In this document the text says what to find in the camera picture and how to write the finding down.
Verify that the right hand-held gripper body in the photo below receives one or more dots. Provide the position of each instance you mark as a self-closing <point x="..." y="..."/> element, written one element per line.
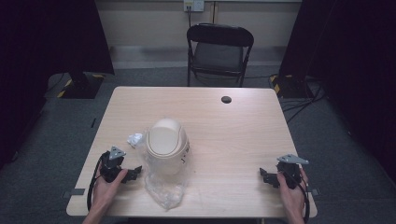
<point x="290" y="172"/>

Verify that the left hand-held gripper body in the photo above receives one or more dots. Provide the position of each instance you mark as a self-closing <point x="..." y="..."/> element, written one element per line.
<point x="111" y="165"/>

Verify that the person's left hand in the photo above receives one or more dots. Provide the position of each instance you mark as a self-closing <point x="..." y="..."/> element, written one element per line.
<point x="105" y="189"/>

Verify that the person's right hand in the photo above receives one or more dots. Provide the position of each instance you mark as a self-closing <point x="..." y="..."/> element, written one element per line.
<point x="292" y="199"/>

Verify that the crumpled white paper ball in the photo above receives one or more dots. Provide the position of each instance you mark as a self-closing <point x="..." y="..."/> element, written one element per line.
<point x="134" y="139"/>

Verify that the clear plastic bag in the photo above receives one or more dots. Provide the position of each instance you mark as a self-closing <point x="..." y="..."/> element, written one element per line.
<point x="165" y="189"/>

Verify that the beige swing-lid trash bin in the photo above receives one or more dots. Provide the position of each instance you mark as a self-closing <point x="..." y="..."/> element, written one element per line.
<point x="166" y="143"/>

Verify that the small black floor marker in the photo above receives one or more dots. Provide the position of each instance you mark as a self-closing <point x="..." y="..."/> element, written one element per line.
<point x="93" y="122"/>

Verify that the black stand base striped tape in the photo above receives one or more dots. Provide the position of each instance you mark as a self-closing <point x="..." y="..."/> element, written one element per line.
<point x="81" y="85"/>
<point x="289" y="86"/>

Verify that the black folding chair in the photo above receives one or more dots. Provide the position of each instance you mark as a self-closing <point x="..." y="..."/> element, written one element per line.
<point x="218" y="56"/>

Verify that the black curtain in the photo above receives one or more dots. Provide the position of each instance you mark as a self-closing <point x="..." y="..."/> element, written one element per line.
<point x="46" y="46"/>
<point x="351" y="62"/>

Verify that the grey table edge bracket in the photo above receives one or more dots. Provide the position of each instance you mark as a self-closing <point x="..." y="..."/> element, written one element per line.
<point x="313" y="191"/>
<point x="73" y="193"/>

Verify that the white wall outlet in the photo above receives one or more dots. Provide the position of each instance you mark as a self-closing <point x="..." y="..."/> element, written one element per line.
<point x="193" y="5"/>

